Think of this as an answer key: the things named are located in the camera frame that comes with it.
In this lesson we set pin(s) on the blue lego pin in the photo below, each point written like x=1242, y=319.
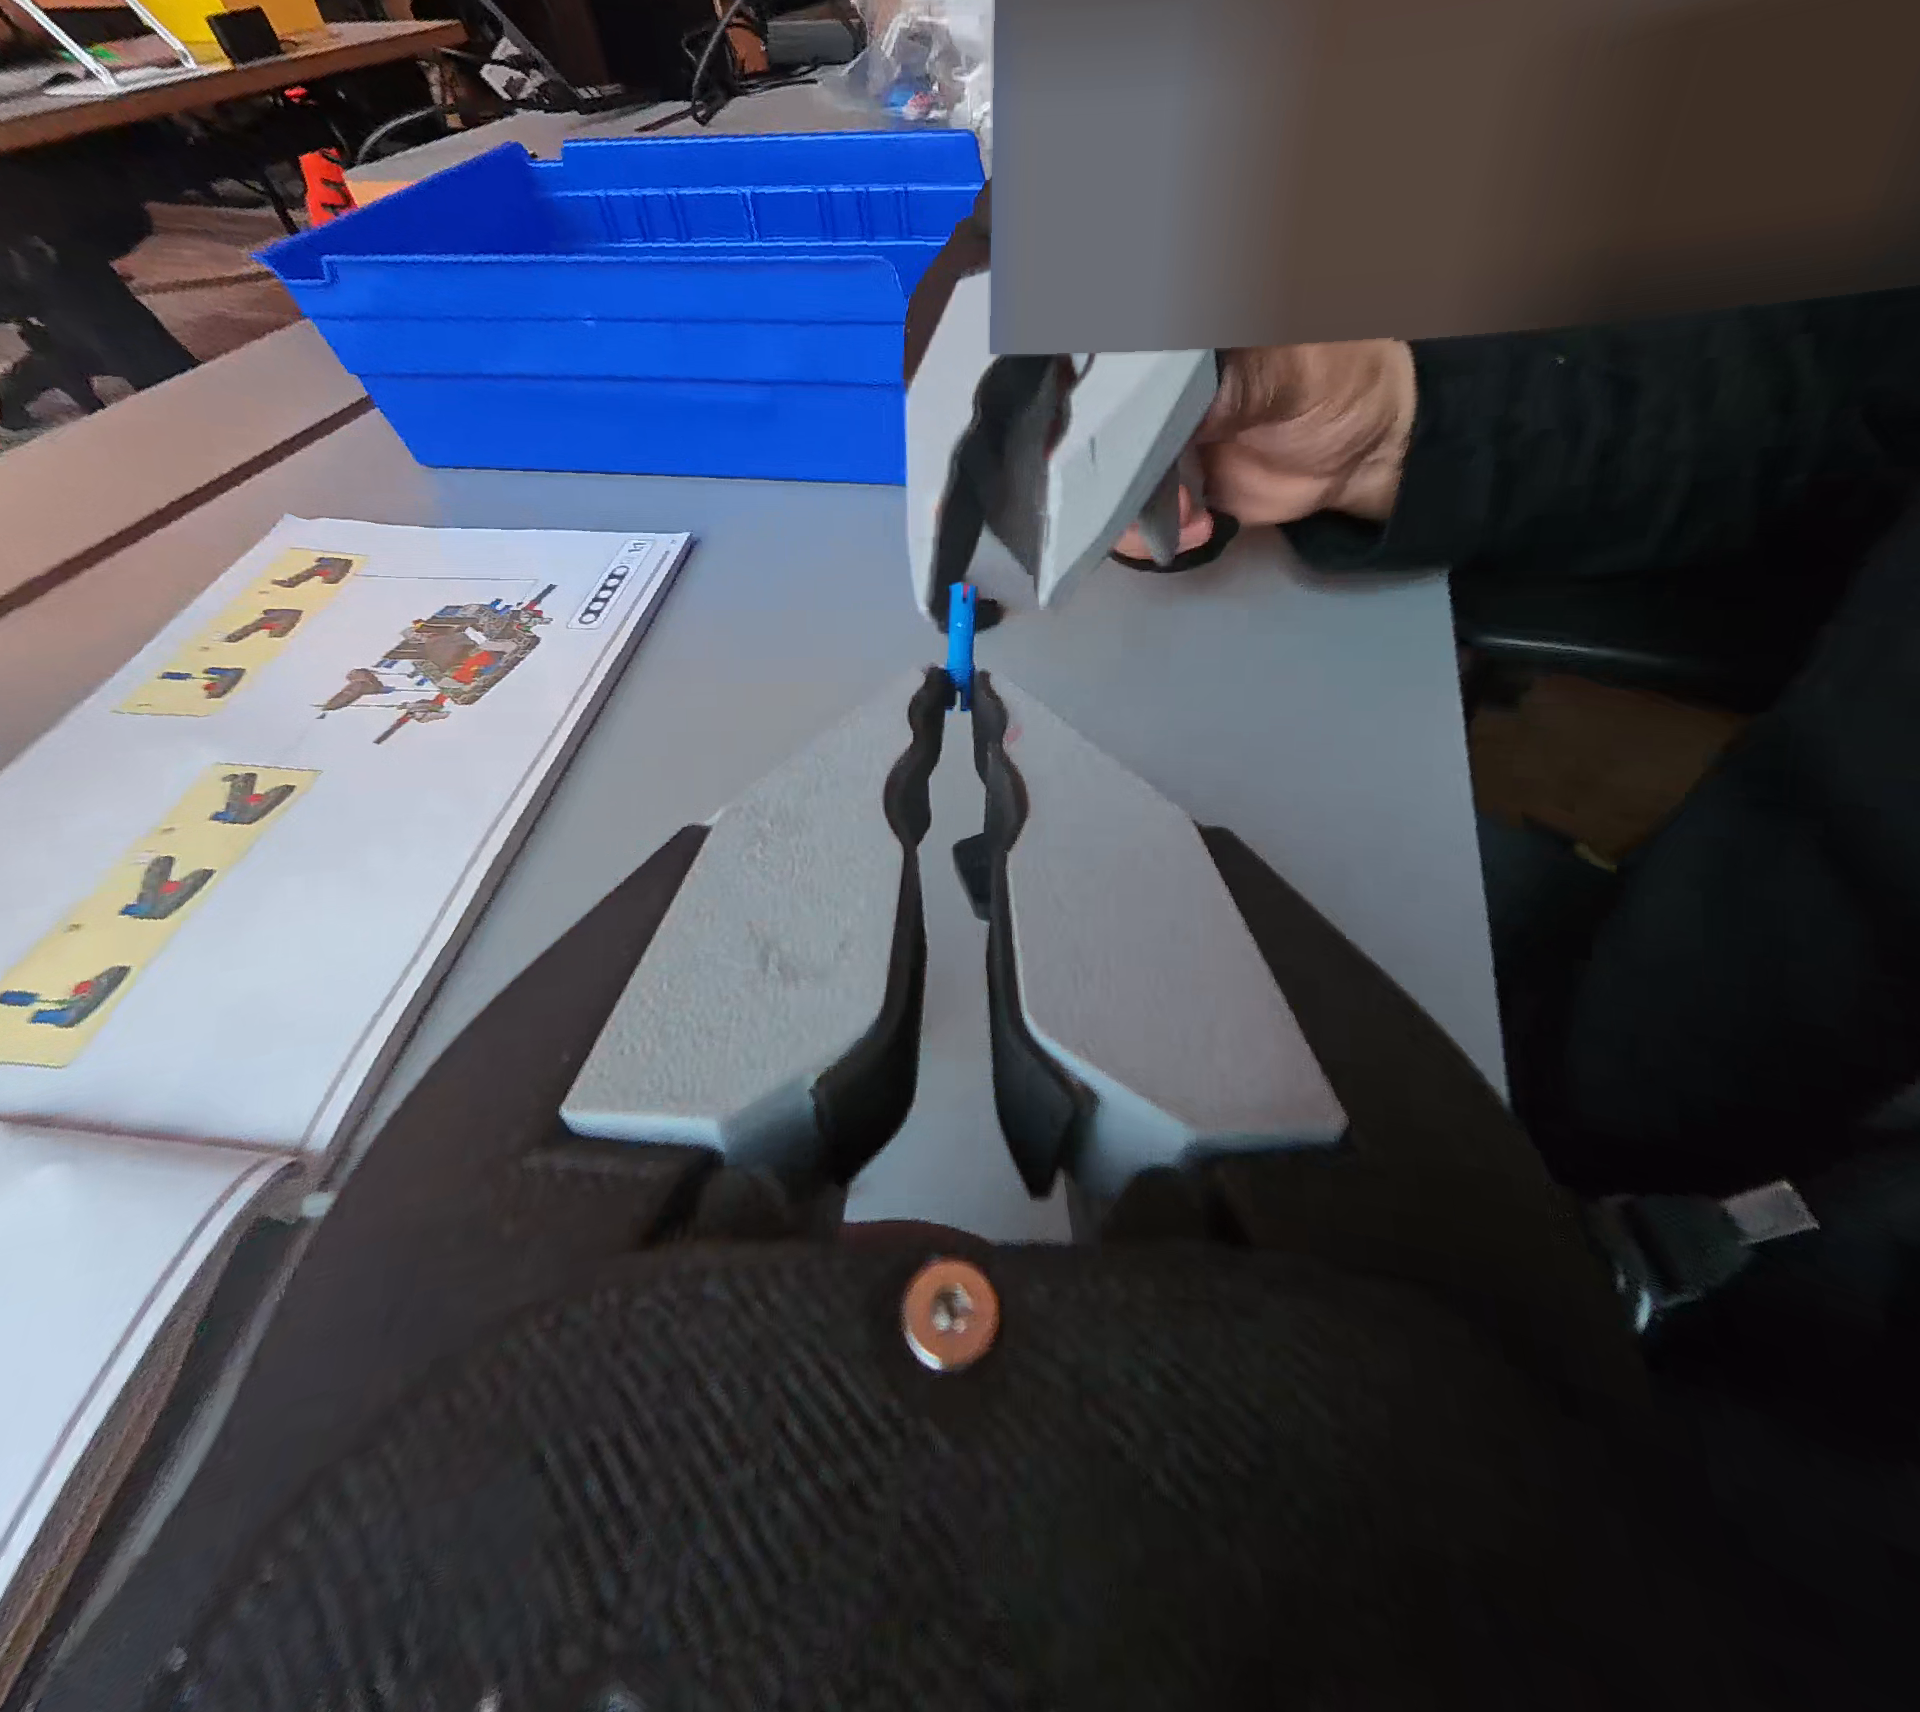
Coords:
x=960, y=665

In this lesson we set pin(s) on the orange striped cone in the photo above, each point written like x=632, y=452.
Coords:
x=327, y=184

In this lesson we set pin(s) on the brown wooden desk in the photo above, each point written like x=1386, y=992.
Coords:
x=300, y=70

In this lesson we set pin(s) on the lego instruction booklet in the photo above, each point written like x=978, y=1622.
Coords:
x=450, y=767

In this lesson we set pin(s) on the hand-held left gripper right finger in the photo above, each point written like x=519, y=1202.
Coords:
x=1155, y=963

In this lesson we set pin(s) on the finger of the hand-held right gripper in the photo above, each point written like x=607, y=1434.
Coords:
x=938, y=466
x=1119, y=466

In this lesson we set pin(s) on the person's right forearm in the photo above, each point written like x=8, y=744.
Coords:
x=1575, y=452

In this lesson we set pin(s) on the grey power adapter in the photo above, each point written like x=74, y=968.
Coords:
x=810, y=40

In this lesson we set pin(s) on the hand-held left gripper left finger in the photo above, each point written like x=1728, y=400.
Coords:
x=750, y=947

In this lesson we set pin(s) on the clear plastic bag of parts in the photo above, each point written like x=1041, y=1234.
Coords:
x=931, y=17

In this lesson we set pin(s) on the black office chair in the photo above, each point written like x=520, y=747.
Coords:
x=1575, y=665

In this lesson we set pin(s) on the clear acrylic sign holder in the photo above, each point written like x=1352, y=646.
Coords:
x=91, y=17

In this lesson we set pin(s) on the blue plastic bin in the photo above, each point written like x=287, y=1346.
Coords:
x=601, y=393

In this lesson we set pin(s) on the person's right hand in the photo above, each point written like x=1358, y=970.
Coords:
x=1304, y=437

